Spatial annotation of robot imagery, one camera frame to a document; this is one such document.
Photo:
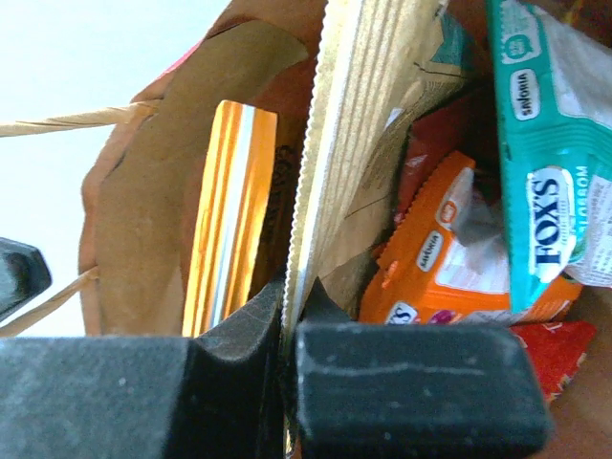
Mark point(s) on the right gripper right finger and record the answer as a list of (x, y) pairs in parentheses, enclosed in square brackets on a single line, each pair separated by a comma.
[(412, 391)]

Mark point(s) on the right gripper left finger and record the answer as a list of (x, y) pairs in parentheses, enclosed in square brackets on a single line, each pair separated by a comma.
[(215, 396)]

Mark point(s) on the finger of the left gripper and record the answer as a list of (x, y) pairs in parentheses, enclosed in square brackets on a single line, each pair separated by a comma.
[(24, 275)]

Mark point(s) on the teal Fox's candy packet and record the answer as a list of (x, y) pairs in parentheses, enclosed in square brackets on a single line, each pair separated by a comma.
[(553, 100)]

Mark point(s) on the red paper bag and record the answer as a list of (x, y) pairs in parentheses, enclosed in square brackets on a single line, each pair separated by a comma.
[(263, 52)]

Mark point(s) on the orange striped snack packet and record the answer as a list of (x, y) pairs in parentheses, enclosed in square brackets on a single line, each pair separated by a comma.
[(235, 189)]

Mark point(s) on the red snack packet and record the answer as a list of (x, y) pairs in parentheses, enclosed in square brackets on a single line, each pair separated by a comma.
[(556, 351)]

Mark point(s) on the orange Fox's candy packet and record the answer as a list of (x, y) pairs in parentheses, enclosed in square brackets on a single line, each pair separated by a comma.
[(447, 261)]

